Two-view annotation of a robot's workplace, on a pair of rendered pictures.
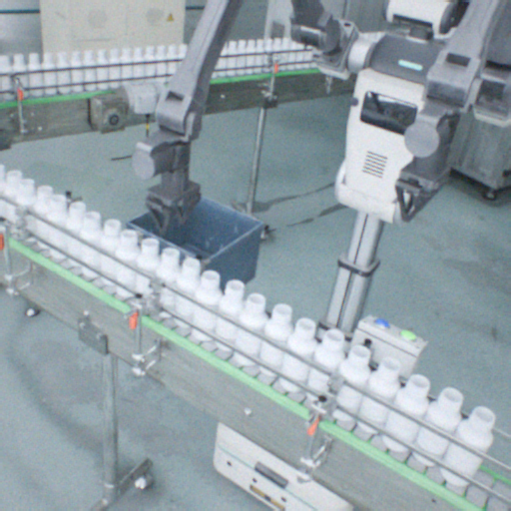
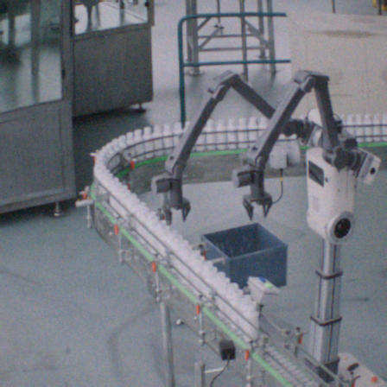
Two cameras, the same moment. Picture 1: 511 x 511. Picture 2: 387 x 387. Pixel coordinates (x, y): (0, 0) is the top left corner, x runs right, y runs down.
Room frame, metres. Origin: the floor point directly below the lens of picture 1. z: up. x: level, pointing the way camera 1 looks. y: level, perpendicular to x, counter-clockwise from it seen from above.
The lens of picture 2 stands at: (-2.44, -2.58, 3.19)
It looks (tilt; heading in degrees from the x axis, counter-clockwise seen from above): 22 degrees down; 37
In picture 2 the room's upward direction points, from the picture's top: 2 degrees counter-clockwise
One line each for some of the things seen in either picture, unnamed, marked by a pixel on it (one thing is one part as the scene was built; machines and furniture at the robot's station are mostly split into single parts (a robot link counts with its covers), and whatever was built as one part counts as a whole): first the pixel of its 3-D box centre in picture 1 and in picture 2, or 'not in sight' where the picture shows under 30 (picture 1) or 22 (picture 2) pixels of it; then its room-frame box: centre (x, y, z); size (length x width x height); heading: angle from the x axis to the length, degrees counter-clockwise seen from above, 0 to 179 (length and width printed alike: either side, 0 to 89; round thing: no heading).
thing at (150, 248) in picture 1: (149, 271); (173, 249); (1.10, 0.24, 1.08); 0.06 x 0.06 x 0.17
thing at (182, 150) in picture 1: (174, 152); (174, 183); (1.06, 0.19, 1.41); 0.07 x 0.06 x 0.07; 151
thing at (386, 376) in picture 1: (380, 394); (233, 303); (0.81, -0.28, 1.08); 0.06 x 0.06 x 0.17
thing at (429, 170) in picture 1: (429, 158); (257, 191); (0.98, -0.28, 1.51); 0.10 x 0.07 x 0.07; 151
